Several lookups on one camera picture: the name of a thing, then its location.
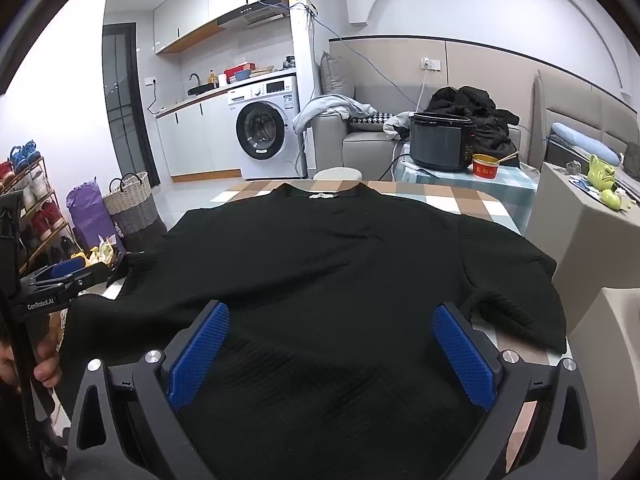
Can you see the white washing machine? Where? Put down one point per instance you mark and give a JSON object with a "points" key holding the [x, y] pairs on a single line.
{"points": [[285, 95]]}

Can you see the red dish basket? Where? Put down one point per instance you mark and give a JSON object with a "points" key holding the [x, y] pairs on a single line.
{"points": [[237, 71]]}

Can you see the blue pillow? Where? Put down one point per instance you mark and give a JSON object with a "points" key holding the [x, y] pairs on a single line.
{"points": [[580, 137]]}

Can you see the green ogre figure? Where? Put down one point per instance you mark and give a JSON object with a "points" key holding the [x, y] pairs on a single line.
{"points": [[602, 172]]}

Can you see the houndstooth cushion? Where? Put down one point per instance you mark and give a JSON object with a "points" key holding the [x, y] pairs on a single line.
{"points": [[372, 120]]}

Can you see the black glass door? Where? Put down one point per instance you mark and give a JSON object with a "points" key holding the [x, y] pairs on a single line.
{"points": [[120, 110]]}

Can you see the dark grey garment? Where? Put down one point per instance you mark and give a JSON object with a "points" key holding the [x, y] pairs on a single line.
{"points": [[632, 160]]}

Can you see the white wall socket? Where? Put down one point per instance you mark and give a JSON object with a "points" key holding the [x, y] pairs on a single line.
{"points": [[431, 63]]}

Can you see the light grey garment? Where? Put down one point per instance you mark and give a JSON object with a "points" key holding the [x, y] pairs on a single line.
{"points": [[325, 107]]}

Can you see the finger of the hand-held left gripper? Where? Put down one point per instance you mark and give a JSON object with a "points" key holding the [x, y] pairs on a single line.
{"points": [[95, 275], [65, 269]]}

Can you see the wooden chopsticks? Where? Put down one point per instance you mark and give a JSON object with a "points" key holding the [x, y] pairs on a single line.
{"points": [[507, 157]]}

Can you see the shoe rack with shoes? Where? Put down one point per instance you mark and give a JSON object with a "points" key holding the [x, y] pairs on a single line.
{"points": [[22, 154]]}

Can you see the padded bed headboard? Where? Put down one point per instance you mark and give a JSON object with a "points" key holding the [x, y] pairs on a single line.
{"points": [[575, 100]]}

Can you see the range hood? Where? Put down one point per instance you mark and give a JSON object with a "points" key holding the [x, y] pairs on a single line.
{"points": [[255, 15]]}

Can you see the black faucet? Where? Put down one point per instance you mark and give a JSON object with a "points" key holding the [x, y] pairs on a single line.
{"points": [[199, 85]]}

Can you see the white rounded furniture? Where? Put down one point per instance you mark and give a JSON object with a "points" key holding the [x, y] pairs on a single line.
{"points": [[610, 385]]}

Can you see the grey cushion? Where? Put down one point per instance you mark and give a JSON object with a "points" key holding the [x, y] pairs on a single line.
{"points": [[336, 80]]}

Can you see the black sink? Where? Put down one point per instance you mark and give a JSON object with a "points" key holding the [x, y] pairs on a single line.
{"points": [[202, 89]]}

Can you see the red instant noodle cup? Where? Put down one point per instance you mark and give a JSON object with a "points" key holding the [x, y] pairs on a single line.
{"points": [[485, 170]]}

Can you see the white base cabinets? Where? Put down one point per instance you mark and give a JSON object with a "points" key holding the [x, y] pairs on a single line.
{"points": [[195, 135]]}

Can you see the purple bag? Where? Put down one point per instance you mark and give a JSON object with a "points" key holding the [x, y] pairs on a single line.
{"points": [[87, 215]]}

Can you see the person's left hand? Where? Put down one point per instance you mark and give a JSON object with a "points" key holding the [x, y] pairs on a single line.
{"points": [[47, 365]]}

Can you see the black jacket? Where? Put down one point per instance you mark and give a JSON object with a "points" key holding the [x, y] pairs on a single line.
{"points": [[490, 125]]}

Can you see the white wall cabinets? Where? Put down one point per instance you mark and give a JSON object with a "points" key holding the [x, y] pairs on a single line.
{"points": [[190, 15]]}

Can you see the black rice cooker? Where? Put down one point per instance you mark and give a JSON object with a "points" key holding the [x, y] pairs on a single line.
{"points": [[440, 145]]}

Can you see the woven laundry basket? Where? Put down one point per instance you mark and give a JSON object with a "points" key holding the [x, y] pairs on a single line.
{"points": [[132, 215]]}

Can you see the grey sofa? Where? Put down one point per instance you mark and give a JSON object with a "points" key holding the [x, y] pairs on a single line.
{"points": [[365, 150]]}

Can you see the grey cabinet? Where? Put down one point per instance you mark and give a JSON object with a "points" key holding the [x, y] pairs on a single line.
{"points": [[585, 250]]}

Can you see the wooden shoe rack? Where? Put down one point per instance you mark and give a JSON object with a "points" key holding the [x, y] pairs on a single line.
{"points": [[44, 162]]}

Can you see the white router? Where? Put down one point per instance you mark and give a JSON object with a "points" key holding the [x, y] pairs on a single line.
{"points": [[310, 5]]}

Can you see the blue checkered side table cloth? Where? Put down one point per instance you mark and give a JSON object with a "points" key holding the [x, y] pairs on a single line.
{"points": [[515, 195]]}

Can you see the yellow patterned bag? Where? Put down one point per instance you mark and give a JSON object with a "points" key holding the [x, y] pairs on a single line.
{"points": [[100, 253]]}

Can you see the black knit sweater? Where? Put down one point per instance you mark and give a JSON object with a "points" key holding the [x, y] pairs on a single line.
{"points": [[325, 285]]}

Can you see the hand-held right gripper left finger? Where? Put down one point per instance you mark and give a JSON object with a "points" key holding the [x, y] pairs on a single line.
{"points": [[197, 355]]}

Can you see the round white stool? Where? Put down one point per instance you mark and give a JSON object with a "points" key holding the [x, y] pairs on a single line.
{"points": [[337, 174]]}

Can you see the checkered blanket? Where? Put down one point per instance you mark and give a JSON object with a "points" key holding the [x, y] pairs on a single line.
{"points": [[450, 197]]}

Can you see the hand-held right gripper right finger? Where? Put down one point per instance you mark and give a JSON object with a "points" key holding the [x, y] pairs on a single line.
{"points": [[465, 360]]}

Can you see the small grey garment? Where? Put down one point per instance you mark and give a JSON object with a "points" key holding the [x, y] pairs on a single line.
{"points": [[397, 125]]}

